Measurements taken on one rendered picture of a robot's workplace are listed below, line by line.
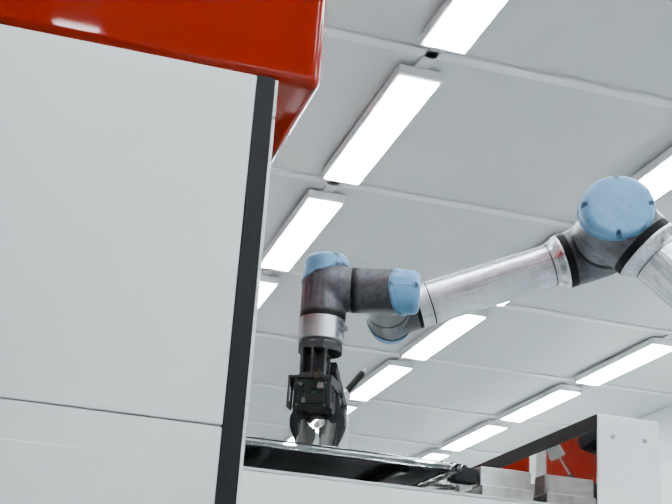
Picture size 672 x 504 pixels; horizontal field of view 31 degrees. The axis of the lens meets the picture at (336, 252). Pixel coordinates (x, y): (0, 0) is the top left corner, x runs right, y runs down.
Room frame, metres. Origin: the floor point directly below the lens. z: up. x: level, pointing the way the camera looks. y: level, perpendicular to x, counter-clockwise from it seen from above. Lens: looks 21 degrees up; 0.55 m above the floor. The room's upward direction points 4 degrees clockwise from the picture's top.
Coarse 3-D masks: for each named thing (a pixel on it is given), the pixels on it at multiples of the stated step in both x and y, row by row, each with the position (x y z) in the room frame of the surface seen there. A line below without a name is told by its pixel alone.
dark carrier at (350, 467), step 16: (256, 448) 1.69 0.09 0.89; (272, 464) 1.80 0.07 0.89; (288, 464) 1.79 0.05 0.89; (304, 464) 1.78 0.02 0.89; (320, 464) 1.77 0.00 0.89; (336, 464) 1.77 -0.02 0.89; (352, 464) 1.76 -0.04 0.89; (368, 464) 1.75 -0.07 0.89; (384, 464) 1.74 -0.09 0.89; (400, 480) 1.86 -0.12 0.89; (416, 480) 1.85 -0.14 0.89
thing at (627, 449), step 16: (608, 416) 1.62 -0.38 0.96; (608, 432) 1.62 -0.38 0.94; (624, 432) 1.63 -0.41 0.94; (640, 432) 1.64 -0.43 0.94; (656, 432) 1.64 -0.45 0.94; (608, 448) 1.62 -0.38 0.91; (624, 448) 1.63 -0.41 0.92; (640, 448) 1.64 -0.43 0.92; (656, 448) 1.64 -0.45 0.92; (608, 464) 1.62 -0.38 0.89; (624, 464) 1.63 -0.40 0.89; (640, 464) 1.64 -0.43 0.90; (656, 464) 1.64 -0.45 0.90; (608, 480) 1.62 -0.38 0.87; (624, 480) 1.63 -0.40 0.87; (640, 480) 1.64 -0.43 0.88; (656, 480) 1.64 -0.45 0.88; (608, 496) 1.62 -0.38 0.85; (624, 496) 1.63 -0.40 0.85; (640, 496) 1.64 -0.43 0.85; (656, 496) 1.64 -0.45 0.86
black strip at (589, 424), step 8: (592, 416) 1.63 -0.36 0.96; (576, 424) 1.68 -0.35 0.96; (584, 424) 1.65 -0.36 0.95; (592, 424) 1.63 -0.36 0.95; (560, 432) 1.72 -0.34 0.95; (568, 432) 1.70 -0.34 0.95; (576, 432) 1.68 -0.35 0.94; (584, 432) 1.65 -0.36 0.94; (536, 440) 1.80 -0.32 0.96; (544, 440) 1.77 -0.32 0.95; (552, 440) 1.75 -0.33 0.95; (560, 440) 1.72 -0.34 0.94; (520, 448) 1.86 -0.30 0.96; (528, 448) 1.83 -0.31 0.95; (536, 448) 1.80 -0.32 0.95; (544, 448) 1.77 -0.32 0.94; (504, 456) 1.91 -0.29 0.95; (512, 456) 1.88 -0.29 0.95; (520, 456) 1.86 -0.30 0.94; (528, 456) 1.83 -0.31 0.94; (480, 464) 2.01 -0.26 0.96; (488, 464) 1.97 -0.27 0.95; (496, 464) 1.94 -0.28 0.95; (504, 464) 1.91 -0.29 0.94; (448, 480) 2.14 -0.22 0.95
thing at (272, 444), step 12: (252, 444) 1.65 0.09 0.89; (264, 444) 1.66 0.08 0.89; (276, 444) 1.66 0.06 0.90; (288, 444) 1.67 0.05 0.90; (300, 444) 1.67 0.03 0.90; (312, 444) 1.68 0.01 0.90; (336, 456) 1.69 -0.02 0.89; (348, 456) 1.69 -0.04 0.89; (360, 456) 1.69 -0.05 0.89; (372, 456) 1.70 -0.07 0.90; (384, 456) 1.70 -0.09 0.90; (396, 456) 1.71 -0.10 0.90; (432, 468) 1.72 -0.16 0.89; (444, 468) 1.73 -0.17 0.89; (456, 468) 1.73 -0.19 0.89
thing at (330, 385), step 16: (304, 352) 1.88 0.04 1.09; (320, 352) 1.88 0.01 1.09; (336, 352) 1.90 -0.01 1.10; (304, 368) 1.88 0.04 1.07; (320, 368) 1.88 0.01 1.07; (288, 384) 1.87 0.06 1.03; (304, 384) 1.87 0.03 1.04; (320, 384) 1.86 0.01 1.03; (336, 384) 1.89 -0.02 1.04; (288, 400) 1.87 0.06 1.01; (304, 400) 1.87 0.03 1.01; (320, 400) 1.86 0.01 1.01; (336, 400) 1.91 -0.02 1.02; (320, 416) 1.92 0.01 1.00
